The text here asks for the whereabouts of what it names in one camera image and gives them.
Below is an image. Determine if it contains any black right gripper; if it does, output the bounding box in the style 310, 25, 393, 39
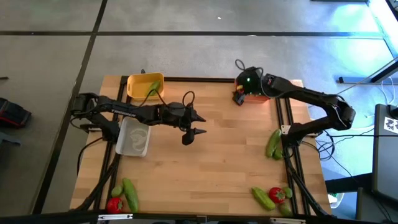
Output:
232, 66, 266, 106

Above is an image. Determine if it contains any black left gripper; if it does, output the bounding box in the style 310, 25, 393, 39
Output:
160, 101, 208, 146

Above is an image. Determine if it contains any green toy cucumber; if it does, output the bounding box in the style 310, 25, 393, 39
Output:
146, 80, 162, 97
251, 186, 276, 212
122, 177, 139, 214
265, 128, 283, 159

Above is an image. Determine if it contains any red toy tomato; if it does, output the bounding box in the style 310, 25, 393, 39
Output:
268, 187, 286, 205
106, 197, 124, 215

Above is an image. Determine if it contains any orange plastic basket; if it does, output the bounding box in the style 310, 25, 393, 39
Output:
233, 77, 271, 104

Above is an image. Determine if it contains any white plastic basket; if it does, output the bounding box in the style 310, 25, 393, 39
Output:
114, 119, 152, 158

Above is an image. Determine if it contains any yellow plastic basket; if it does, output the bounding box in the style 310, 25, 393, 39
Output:
126, 72, 165, 101

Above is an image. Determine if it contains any black desk leg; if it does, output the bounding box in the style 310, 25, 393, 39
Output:
338, 58, 398, 85

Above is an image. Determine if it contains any white plastic container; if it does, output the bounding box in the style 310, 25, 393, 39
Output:
328, 192, 345, 209

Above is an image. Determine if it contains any white black marker paper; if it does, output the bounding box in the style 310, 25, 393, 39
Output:
383, 116, 398, 135

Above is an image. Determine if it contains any black desk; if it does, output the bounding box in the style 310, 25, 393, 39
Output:
371, 103, 398, 203

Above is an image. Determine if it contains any red and black bag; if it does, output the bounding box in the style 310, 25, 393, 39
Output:
0, 97, 32, 128

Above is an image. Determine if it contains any grey metal floor piece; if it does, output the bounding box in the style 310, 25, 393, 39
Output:
0, 132, 22, 147

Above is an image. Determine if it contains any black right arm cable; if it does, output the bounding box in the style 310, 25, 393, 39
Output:
234, 58, 265, 97

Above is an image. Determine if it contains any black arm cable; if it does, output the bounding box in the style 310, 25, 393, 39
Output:
234, 58, 265, 97
136, 89, 196, 109

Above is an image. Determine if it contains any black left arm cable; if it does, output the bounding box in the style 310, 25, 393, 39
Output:
136, 89, 196, 109

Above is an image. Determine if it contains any black aluminium table frame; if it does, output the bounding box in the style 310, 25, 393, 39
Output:
73, 75, 335, 220

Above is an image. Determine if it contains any black cable bundle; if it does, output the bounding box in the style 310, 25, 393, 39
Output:
310, 130, 340, 162

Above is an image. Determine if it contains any black floor cable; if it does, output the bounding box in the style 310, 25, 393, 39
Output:
76, 136, 106, 177

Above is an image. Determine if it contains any silver metal bracket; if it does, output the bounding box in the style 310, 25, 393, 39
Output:
269, 217, 307, 224
98, 213, 134, 222

